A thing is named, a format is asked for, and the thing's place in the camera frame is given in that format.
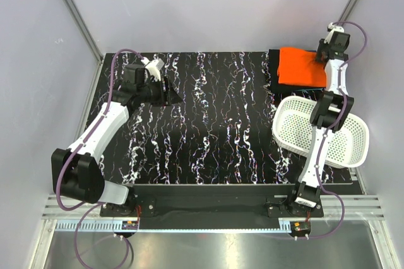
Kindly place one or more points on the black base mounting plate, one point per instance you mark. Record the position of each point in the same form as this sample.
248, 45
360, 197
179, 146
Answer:
212, 207

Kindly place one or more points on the folded black t shirt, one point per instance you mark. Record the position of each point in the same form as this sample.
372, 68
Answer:
273, 64

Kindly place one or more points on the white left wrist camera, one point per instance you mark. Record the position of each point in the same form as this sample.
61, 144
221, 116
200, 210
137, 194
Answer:
154, 66

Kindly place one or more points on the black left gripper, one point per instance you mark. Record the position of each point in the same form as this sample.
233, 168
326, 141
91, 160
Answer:
166, 91

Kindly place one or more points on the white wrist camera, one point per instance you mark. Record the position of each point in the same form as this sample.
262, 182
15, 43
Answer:
333, 29
154, 66

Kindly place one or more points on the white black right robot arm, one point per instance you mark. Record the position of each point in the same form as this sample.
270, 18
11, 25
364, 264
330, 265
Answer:
327, 117

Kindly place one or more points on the right orange connector board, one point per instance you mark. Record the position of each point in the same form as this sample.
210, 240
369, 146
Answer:
301, 226

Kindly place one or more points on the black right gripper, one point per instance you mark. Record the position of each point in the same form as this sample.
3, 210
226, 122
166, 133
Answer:
321, 56

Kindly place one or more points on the orange connector board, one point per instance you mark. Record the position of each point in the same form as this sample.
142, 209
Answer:
301, 226
130, 224

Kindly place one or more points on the white perforated plastic basket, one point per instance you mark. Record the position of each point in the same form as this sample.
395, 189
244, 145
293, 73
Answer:
292, 131

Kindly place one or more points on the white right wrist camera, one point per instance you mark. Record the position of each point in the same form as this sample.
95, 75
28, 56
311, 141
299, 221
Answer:
333, 29

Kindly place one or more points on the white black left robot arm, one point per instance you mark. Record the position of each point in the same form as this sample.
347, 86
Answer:
76, 172

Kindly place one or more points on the aluminium front frame rail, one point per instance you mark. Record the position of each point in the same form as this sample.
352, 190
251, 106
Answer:
87, 219

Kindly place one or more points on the orange t shirt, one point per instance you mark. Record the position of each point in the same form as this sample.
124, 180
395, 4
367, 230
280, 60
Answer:
298, 67

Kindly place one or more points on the black marble pattern mat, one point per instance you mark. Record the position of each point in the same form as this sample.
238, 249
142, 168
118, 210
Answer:
220, 133

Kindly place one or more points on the left aluminium corner post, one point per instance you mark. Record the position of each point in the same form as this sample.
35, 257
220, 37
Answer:
82, 27

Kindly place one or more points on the left orange connector board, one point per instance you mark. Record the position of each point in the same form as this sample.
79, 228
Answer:
130, 224

